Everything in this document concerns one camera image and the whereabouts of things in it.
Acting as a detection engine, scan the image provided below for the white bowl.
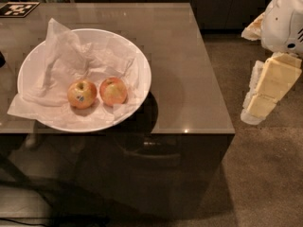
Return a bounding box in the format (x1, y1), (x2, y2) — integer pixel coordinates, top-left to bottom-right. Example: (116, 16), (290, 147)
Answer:
(16, 27), (152, 133)

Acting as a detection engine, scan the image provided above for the black white marker tag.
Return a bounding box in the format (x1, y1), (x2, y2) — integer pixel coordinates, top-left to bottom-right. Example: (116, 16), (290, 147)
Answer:
(0, 2), (39, 18)

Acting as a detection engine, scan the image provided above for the dark object at left edge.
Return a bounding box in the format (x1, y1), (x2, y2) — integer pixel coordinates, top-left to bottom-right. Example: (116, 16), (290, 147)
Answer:
(0, 51), (6, 68)

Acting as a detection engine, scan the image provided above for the white crumpled paper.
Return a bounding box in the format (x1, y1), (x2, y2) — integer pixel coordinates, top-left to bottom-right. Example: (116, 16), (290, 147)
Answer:
(7, 17), (140, 128)

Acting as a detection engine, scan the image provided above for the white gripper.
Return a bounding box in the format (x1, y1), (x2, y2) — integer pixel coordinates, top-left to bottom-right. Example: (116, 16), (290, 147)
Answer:
(241, 0), (303, 125)

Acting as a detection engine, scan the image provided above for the yellow-red apple with sticker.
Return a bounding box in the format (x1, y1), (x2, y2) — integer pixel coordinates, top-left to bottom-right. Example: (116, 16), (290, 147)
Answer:
(67, 79), (97, 110)

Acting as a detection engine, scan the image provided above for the red-yellow apple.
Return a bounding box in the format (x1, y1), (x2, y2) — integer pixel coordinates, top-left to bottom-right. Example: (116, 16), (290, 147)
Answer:
(99, 77), (128, 107)

